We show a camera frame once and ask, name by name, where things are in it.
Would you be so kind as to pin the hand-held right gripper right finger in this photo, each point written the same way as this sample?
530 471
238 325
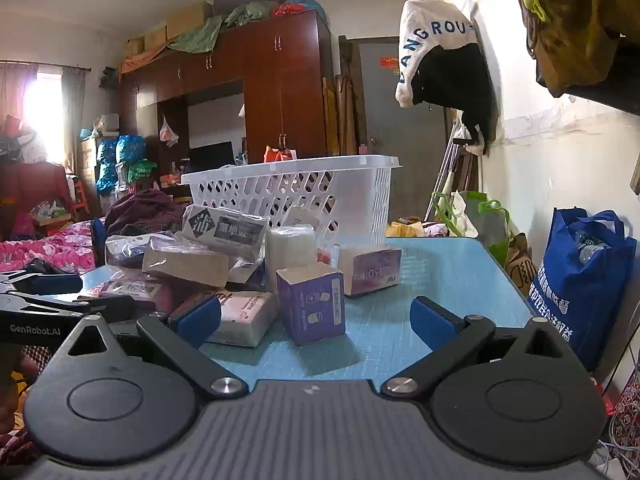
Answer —
431 319

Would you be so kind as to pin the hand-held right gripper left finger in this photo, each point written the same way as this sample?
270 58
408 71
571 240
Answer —
196 317

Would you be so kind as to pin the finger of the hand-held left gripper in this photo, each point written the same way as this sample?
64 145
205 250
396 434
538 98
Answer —
95 305
50 283

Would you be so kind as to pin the clear plastic bag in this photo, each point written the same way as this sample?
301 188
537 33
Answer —
127 250

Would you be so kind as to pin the white roll pack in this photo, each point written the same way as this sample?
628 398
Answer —
290 255

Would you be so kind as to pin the white plastic basket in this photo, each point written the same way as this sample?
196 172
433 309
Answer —
300 187

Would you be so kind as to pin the pink floral bedding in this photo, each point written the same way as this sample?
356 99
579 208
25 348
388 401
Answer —
50 250

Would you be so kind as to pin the pink flat pack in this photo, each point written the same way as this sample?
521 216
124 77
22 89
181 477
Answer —
135 292

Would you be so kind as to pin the white pink tissue pack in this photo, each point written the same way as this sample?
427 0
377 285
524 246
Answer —
245 317

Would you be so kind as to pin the beige paper pack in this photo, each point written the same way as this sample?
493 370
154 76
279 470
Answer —
185 265

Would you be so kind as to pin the purple flat box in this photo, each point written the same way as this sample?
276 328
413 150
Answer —
372 270

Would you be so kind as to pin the black white printed packet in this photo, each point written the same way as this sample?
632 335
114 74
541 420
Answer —
225 230

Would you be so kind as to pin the dark red armchair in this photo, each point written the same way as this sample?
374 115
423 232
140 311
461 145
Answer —
35 185

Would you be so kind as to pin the green white bag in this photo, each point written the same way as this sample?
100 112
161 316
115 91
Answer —
487 230

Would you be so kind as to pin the brown paper bag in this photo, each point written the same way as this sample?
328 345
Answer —
522 265

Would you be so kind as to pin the maroon clothing pile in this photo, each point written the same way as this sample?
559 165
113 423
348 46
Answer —
150 210

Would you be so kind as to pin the purple open cardboard box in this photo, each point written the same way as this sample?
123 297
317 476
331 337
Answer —
311 305

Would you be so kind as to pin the blue plastic bags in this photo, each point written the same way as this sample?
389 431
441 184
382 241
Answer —
117 157

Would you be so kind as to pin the metal crutches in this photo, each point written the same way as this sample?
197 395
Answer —
445 170

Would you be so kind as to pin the blue shopping bag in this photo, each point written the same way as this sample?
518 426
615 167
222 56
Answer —
585 290

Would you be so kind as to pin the black television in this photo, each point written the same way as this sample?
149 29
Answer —
212 157

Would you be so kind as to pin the grey window curtain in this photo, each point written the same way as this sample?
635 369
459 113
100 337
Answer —
74 120

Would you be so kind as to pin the red white plastic bag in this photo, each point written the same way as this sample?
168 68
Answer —
277 154

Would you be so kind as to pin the white hanging plastic bag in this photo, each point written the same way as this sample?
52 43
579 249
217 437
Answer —
168 132

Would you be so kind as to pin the grey door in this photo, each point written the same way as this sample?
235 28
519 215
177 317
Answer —
405 125

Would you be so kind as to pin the patterned red rug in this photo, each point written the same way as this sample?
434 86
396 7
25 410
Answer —
625 415

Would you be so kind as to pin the wooden boards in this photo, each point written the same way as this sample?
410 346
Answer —
340 115

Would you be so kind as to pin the brown wooden wardrobe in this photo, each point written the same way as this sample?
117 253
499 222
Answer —
280 90

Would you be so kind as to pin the white black hanging jacket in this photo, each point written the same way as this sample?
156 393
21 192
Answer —
440 60

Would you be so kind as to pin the green cloth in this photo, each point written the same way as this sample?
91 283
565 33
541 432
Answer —
210 32

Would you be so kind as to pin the cardboard boxes on wardrobe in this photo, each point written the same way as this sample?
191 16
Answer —
185 22

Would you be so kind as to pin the brown hanging bag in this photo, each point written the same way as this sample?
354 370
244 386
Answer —
585 25

